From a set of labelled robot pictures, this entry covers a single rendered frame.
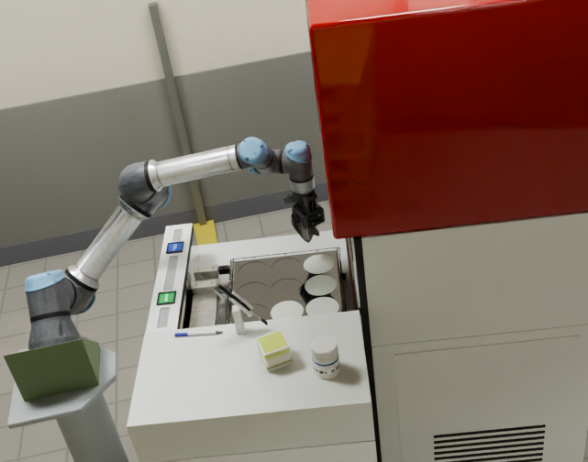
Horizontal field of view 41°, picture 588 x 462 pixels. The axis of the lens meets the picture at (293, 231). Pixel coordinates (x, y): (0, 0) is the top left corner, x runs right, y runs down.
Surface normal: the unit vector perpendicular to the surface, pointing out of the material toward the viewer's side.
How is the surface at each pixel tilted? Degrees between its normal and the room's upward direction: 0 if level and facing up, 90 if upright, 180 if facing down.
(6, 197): 90
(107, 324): 0
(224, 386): 0
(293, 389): 0
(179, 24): 90
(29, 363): 90
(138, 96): 90
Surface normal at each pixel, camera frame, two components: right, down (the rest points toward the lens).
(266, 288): -0.12, -0.81
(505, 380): 0.02, 0.58
